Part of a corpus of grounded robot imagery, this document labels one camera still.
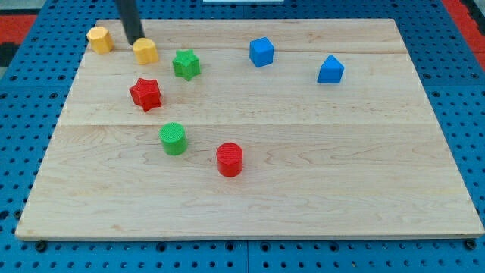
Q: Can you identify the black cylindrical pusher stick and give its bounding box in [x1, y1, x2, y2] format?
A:
[114, 0, 145, 46]

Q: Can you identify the yellow heart block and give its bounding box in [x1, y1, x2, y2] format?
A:
[133, 38, 159, 65]

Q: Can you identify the green star block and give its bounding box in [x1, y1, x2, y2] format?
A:
[172, 49, 201, 81]

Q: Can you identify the red star block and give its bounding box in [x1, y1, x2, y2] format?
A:
[129, 78, 161, 112]

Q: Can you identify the yellow hexagon block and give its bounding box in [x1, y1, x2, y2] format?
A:
[86, 27, 114, 54]

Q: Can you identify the green cylinder block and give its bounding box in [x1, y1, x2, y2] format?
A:
[158, 122, 188, 155]

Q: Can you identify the blue cube block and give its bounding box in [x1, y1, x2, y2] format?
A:
[249, 37, 274, 67]

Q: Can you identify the red cylinder block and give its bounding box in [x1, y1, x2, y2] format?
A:
[216, 143, 243, 177]

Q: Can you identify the wooden board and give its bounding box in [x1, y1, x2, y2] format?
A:
[16, 19, 484, 241]

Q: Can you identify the blue triangular prism block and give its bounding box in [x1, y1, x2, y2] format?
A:
[317, 55, 345, 83]

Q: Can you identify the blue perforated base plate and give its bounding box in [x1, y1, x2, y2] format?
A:
[1, 1, 484, 272]

